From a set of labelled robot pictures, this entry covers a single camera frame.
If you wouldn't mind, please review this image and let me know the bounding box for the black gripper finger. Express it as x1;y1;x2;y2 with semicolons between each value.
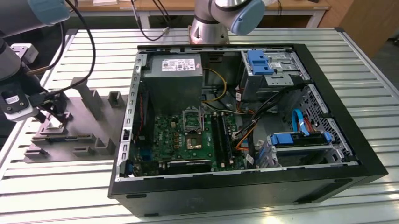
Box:
36;106;48;124
56;97;72;124

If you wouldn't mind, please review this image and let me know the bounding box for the silver CPU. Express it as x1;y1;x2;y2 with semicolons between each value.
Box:
47;117;67;130

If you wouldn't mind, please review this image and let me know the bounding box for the metal socket cover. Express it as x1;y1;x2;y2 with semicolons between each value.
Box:
181;109;205;133

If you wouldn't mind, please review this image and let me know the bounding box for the CPU socket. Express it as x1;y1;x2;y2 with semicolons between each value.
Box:
185;132;207;150

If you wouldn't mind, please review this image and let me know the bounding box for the grey parts rack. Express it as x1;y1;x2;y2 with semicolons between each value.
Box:
23;76;131;164

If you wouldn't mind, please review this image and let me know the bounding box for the green motherboard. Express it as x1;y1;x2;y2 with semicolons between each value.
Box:
129;105;249;175

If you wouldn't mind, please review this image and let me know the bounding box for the grey power supply unit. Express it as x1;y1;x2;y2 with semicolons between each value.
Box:
141;54;205;110

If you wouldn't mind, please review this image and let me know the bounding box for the wooden desk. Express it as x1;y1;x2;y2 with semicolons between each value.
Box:
67;0;332;29

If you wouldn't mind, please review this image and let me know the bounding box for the black graphics card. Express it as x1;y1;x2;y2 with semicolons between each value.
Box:
165;159;213;175

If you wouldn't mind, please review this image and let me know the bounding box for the black RAM slot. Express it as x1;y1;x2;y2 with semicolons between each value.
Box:
211;112;225;167
216;112;231;166

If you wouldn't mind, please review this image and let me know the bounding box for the black PC case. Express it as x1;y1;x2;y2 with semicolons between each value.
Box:
107;43;390;217

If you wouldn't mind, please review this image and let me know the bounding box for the metal drive cage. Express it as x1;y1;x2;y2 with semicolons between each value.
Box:
239;49;312;100
255;132;359;169

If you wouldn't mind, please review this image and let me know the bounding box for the blue carrier with black disk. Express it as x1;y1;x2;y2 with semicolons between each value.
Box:
268;132;332;147

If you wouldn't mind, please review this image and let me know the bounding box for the wooden cabinet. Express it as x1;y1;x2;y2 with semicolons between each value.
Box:
338;0;399;59

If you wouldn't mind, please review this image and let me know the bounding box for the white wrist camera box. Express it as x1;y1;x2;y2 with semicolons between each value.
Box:
9;43;40;64
0;91;36;122

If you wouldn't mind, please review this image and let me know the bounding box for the black camera cable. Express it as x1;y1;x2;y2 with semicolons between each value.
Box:
43;0;96;98
27;22;67;76

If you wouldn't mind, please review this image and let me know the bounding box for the thin red wire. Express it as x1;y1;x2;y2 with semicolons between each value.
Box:
139;93;148;135

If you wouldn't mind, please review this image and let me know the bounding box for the black cable silver plug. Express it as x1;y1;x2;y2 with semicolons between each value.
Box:
129;0;171;41

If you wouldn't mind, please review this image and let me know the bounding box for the yellow wire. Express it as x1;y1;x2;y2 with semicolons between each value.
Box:
201;67;228;102

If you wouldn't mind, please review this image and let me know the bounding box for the orange wire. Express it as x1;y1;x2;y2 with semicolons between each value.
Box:
233;136;251;154

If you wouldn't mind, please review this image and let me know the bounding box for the black cable bundle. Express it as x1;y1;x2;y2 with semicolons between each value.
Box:
232;85;304;140

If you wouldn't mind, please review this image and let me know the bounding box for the blue wire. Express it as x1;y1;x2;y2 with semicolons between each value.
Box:
291;109;312;138

